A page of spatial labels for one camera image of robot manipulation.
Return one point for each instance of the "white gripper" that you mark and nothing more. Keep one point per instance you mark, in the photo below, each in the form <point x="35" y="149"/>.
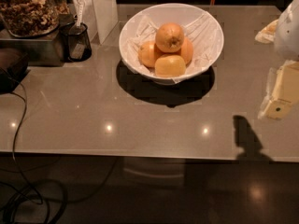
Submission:
<point x="289" y="32"/>

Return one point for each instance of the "orange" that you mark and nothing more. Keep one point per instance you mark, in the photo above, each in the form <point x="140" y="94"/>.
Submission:
<point x="170" y="66"/>
<point x="186" y="50"/>
<point x="169" y="37"/>
<point x="148" y="54"/>

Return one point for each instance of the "white paper bowl liner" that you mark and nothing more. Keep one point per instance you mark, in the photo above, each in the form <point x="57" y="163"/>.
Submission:
<point x="205" y="34"/>

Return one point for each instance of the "white upright box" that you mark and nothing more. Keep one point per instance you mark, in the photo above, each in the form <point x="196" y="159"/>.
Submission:
<point x="101" y="16"/>

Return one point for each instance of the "black mesh cup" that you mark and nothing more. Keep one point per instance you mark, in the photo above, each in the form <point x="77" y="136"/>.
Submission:
<point x="76" y="43"/>

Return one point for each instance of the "white packet in cup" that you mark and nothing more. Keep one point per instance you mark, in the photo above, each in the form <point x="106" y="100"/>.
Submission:
<point x="78" y="14"/>

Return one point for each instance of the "metal box stand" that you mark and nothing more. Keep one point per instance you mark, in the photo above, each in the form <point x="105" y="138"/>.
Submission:
<point x="47" y="50"/>

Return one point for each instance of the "glass jar of nuts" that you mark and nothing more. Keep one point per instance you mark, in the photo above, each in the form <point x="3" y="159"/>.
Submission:
<point x="29" y="18"/>

